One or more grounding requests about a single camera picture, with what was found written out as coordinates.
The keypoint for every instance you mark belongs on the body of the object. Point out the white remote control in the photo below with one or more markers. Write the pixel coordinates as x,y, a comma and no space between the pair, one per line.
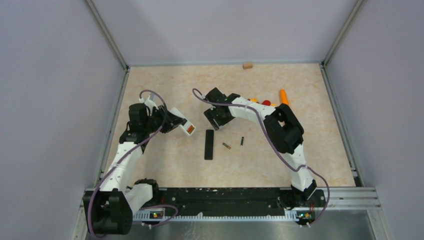
187,126

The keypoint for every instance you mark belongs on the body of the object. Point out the black remote control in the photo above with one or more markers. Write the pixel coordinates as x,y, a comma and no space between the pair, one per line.
209,145

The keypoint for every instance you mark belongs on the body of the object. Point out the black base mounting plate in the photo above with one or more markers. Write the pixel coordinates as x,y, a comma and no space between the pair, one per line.
234,202

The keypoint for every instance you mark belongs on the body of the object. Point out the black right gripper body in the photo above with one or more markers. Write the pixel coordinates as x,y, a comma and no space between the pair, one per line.
219,119

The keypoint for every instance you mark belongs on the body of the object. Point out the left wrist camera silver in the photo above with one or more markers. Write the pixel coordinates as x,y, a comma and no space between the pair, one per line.
153,99

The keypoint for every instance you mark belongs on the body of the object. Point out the red yellow toy piece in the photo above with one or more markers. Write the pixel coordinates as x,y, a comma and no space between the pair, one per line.
268,103

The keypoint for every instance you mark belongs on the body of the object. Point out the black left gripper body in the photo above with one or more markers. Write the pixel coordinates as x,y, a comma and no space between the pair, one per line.
160,119

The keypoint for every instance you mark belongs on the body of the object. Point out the orange toy carrot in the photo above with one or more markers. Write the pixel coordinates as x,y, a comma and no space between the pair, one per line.
283,97

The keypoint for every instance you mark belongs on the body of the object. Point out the orange AAA battery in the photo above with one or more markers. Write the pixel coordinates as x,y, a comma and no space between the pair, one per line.
190,129

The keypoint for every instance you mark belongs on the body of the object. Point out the small wooden block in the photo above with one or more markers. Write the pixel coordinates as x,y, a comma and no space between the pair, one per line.
247,65

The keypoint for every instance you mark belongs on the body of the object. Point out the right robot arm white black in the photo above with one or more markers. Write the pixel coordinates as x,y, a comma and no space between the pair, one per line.
280,126

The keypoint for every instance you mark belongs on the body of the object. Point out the brown gold AAA battery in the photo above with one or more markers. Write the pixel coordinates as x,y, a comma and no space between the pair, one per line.
226,145

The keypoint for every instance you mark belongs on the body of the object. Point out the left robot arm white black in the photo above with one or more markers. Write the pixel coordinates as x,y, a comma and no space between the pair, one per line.
110,207

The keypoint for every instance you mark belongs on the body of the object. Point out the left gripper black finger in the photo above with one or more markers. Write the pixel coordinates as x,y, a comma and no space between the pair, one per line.
171,115
172,125

